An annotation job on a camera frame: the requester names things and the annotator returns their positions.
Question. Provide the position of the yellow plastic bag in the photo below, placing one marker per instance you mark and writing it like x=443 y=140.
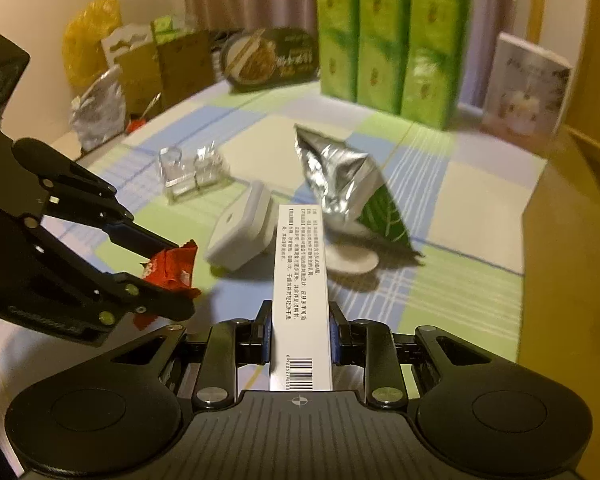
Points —
x=87 y=40

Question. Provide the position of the green tissue multipack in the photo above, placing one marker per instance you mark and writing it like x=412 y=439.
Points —
x=385 y=35

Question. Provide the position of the large brown cardboard box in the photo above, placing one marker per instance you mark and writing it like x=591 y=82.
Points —
x=570 y=260

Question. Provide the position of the red wrapper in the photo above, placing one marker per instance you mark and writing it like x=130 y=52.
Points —
x=170 y=270

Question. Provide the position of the white charger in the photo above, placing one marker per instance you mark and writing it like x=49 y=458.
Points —
x=240 y=230

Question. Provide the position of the small green packet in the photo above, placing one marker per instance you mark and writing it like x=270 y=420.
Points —
x=169 y=27

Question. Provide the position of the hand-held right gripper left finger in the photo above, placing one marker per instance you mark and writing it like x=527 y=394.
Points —
x=267 y=345

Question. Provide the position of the clear plastic hook packaging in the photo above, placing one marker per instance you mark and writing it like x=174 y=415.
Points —
x=192 y=172

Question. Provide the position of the white spoon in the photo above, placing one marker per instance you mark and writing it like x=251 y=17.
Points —
x=352 y=260

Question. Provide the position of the crumpled silver foil bag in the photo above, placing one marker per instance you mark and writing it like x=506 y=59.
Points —
x=100 y=110

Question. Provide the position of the white humidifier box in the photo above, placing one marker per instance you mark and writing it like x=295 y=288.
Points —
x=525 y=95

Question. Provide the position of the slim white carton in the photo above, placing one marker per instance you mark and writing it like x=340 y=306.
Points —
x=300 y=280

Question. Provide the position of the white cutout cardboard insert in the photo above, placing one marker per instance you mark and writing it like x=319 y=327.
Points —
x=125 y=40

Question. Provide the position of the silver green foil tea bag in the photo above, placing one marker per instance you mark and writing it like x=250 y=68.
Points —
x=340 y=180

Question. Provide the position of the desktop with checked tablecloth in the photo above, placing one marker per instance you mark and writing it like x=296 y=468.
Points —
x=430 y=185

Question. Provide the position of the black instant noodle bowl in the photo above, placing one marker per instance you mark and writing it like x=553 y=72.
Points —
x=270 y=60

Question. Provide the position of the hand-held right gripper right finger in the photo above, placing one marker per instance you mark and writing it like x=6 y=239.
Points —
x=336 y=345

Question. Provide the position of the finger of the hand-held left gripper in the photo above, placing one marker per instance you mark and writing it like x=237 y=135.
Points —
x=130 y=232
x=130 y=292

